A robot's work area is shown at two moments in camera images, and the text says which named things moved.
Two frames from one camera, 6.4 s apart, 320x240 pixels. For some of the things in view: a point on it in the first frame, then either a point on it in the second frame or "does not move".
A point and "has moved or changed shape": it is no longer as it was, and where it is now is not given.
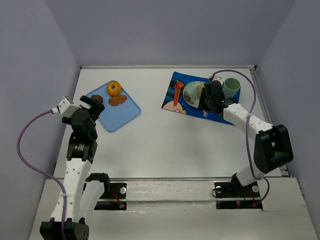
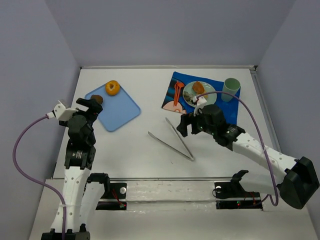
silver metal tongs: [205, 113] has moved or changed shape
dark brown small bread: [98, 97] does not move
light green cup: [230, 86] does not move
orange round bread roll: [113, 88] does not move
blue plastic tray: [112, 116] does not move
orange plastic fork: [177, 88] does not move
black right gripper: [206, 94] → [189, 122]
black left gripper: [92, 104] does not move
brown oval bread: [115, 100] → [198, 87]
